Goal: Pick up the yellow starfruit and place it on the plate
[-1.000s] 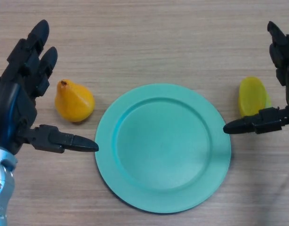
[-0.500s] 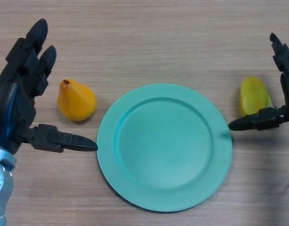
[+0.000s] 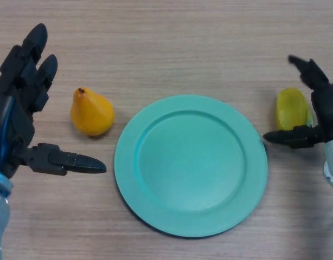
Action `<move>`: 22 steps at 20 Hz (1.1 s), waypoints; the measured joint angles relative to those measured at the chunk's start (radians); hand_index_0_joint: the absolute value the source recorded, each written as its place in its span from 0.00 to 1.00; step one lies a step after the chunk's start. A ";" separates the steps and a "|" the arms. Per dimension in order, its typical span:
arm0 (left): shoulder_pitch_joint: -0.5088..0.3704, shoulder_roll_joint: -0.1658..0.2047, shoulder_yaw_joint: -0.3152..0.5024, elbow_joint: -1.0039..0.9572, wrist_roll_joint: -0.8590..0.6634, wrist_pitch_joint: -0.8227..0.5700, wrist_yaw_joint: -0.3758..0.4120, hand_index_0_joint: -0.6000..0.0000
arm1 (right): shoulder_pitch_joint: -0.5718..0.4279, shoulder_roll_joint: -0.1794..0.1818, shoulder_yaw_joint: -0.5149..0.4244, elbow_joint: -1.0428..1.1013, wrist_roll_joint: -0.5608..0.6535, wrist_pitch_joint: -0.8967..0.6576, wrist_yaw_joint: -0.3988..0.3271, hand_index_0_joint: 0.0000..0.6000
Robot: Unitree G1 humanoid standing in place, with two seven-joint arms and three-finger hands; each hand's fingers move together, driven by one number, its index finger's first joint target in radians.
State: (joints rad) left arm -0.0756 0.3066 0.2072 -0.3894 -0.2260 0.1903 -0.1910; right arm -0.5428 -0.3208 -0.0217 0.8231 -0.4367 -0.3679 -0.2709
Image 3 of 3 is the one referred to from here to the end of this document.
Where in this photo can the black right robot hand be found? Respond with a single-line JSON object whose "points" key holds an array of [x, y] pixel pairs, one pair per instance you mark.
{"points": [[327, 108]]}

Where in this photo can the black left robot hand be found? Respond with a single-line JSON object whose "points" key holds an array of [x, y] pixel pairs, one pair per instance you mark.
{"points": [[14, 119]]}

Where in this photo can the yellow starfruit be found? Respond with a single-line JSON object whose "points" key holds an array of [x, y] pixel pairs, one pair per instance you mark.
{"points": [[291, 111]]}

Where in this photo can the green round plate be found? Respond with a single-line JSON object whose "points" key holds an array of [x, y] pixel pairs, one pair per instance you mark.
{"points": [[191, 166]]}

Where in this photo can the orange yellow pear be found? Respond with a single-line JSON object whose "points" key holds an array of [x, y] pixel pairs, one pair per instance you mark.
{"points": [[92, 116]]}

